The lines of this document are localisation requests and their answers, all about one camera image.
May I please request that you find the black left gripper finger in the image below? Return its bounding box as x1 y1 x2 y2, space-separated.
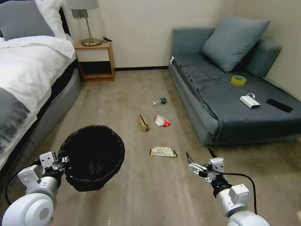
57 156 71 166
53 164 71 173

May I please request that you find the trash bin with black bag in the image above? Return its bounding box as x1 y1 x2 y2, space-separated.
58 125 125 192

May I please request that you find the gold snack wrapper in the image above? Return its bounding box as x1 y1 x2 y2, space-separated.
149 146 179 158

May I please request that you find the grey bed base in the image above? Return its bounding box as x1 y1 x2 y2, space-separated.
0 59 82 179

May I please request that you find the blue-grey sofa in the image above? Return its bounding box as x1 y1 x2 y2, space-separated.
168 27 301 146

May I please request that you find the red and white wrapper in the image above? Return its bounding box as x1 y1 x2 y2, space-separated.
154 115 172 127

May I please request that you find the white power adapter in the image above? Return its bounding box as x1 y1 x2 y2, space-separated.
240 93 261 110

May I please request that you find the grey bed throw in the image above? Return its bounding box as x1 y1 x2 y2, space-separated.
0 87 31 152

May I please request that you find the small plastic bottle green label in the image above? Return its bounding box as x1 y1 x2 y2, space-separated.
153 96 169 106

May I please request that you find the yellow tape roll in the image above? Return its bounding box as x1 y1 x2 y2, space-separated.
230 75 247 87

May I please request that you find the black phone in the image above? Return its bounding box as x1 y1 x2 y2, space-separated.
266 99 293 113

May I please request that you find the white duvet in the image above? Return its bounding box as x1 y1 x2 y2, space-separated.
0 33 76 169

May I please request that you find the wooden nightstand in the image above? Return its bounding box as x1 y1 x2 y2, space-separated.
74 41 116 82

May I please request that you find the blue-grey bolster cushion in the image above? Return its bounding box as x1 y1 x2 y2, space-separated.
244 38 282 78

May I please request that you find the black baseboard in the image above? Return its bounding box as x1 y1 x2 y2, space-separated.
114 67 170 72

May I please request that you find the square blue-grey cushion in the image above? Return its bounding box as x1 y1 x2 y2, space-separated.
200 16 271 73

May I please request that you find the brass table lamp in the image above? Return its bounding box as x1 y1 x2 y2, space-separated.
67 0 103 47

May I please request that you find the dark headboard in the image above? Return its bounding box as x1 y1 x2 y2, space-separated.
59 5 72 38

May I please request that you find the white pillow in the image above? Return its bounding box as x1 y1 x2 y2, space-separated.
34 0 68 40

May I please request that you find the grey pillow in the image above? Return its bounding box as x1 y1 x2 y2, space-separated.
0 4 56 41

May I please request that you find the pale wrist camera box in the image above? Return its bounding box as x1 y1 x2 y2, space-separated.
39 151 58 170
209 157 225 174

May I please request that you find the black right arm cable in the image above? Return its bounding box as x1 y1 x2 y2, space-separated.
221 173 257 214

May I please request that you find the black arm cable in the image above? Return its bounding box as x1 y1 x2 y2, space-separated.
221 173 257 214
4 159 40 206

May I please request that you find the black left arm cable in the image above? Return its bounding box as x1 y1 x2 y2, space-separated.
4 159 40 206

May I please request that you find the grey wall switch plate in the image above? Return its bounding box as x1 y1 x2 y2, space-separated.
71 9 89 19

